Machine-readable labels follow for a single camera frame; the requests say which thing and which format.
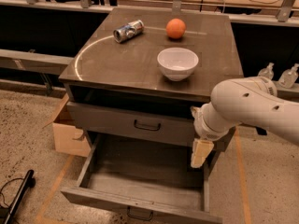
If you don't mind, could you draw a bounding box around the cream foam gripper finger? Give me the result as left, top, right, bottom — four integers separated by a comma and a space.
191, 138, 214, 168
191, 106, 201, 119

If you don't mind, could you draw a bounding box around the grey top drawer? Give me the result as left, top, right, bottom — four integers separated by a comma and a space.
67, 102, 198, 147

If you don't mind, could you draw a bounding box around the grey drawer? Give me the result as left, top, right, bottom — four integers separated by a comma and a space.
67, 102, 198, 147
62, 134, 222, 224

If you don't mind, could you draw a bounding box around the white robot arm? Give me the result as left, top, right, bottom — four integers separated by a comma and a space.
191, 77, 299, 168

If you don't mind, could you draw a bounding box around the grey bottom drawer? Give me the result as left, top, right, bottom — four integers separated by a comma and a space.
62, 134, 222, 224

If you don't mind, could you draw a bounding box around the grey drawer cabinet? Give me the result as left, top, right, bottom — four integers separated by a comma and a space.
58, 7, 245, 203

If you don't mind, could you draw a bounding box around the white bowl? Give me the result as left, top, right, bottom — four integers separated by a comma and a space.
157, 48, 199, 81

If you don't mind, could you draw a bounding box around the clear plastic bottle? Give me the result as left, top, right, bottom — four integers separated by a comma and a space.
258, 63, 274, 79
278, 63, 299, 89

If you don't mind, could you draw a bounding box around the orange fruit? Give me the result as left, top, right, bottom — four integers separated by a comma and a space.
166, 19, 186, 39

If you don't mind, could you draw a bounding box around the crushed silver soda can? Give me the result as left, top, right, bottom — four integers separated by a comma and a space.
113, 20, 144, 43

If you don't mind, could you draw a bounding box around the cardboard box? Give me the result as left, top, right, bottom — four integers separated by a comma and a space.
44, 94, 91, 157

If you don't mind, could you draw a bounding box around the black cable on floor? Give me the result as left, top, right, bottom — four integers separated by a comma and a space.
0, 176, 26, 210

